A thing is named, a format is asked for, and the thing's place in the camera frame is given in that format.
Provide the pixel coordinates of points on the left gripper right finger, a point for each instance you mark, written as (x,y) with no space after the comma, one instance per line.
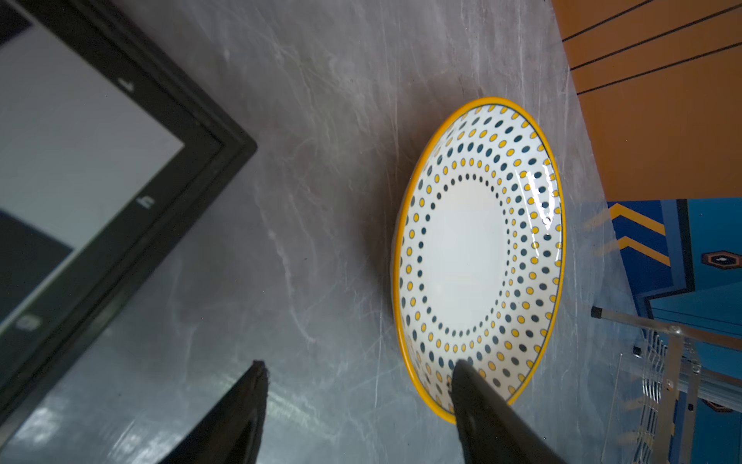
(488,428)

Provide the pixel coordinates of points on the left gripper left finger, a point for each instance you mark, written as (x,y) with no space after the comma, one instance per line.
(232,430)

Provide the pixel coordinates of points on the silver wire dish rack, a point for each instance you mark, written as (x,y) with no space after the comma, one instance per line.
(674,386)

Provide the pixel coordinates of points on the yellow rimmed dotted plate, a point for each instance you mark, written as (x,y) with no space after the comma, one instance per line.
(478,255)

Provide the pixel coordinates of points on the black white chessboard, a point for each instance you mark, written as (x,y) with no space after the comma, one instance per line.
(109,153)

